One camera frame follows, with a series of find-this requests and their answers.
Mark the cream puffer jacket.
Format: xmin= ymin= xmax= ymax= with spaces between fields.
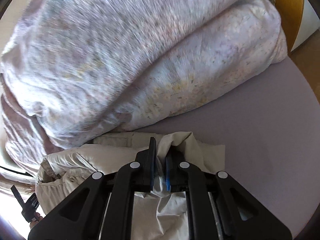
xmin=35 ymin=132 xmax=225 ymax=239

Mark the person's left hand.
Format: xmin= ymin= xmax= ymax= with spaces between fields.
xmin=29 ymin=212 xmax=43 ymax=229

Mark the lilac bed sheet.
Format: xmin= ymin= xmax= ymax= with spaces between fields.
xmin=143 ymin=59 xmax=319 ymax=239

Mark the floral pink duvet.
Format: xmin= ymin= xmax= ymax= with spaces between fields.
xmin=1 ymin=0 xmax=287 ymax=175

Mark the wooden headboard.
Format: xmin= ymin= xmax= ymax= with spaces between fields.
xmin=275 ymin=0 xmax=304 ymax=54

